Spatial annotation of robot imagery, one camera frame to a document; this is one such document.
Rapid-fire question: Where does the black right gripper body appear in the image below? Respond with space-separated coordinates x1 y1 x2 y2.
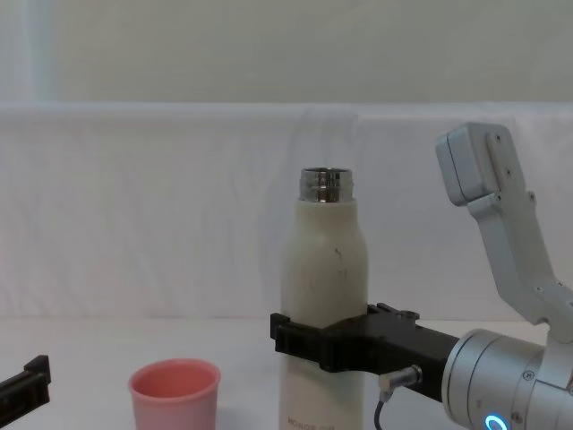
357 318 460 402

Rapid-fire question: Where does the cream vacuum bottle steel neck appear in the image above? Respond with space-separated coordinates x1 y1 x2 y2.
278 167 371 430

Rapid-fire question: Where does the white table cloth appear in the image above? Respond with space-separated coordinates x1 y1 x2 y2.
0 318 573 430

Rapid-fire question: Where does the pink plastic cup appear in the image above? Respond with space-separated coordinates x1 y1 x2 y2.
128 357 222 430

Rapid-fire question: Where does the white curtain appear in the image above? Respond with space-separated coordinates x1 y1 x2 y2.
0 100 573 322

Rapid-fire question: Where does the thin dark cable silver plug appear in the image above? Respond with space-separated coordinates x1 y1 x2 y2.
373 364 424 430

